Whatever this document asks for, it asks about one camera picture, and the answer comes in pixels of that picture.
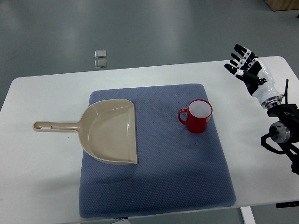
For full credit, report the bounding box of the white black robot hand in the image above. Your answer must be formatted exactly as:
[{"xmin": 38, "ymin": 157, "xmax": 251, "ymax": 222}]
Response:
[{"xmin": 224, "ymin": 44, "xmax": 282, "ymax": 109}]

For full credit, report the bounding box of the red cup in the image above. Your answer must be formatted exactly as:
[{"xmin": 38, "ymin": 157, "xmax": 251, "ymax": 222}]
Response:
[{"xmin": 178, "ymin": 99, "xmax": 213, "ymax": 134}]

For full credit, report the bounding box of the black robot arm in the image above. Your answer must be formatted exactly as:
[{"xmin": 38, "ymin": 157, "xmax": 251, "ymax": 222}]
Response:
[{"xmin": 260, "ymin": 79, "xmax": 299, "ymax": 174}]

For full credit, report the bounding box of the beige plastic dustpan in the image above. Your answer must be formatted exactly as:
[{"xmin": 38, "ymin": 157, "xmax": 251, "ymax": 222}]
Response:
[{"xmin": 33, "ymin": 99, "xmax": 138, "ymax": 165}]

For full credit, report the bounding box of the wooden box corner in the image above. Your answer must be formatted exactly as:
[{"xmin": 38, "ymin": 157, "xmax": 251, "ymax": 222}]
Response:
[{"xmin": 265, "ymin": 0, "xmax": 299, "ymax": 11}]

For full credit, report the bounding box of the black table control panel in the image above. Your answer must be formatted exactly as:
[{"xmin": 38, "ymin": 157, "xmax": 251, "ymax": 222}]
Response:
[{"xmin": 276, "ymin": 201, "xmax": 299, "ymax": 209}]

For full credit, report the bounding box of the white table leg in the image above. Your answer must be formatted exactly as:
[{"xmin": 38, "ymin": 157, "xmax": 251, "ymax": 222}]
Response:
[{"xmin": 240, "ymin": 206, "xmax": 256, "ymax": 224}]

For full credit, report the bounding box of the upper metal floor plate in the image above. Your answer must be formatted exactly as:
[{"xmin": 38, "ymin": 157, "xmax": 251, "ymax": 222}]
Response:
[{"xmin": 94, "ymin": 49, "xmax": 107, "ymax": 58}]

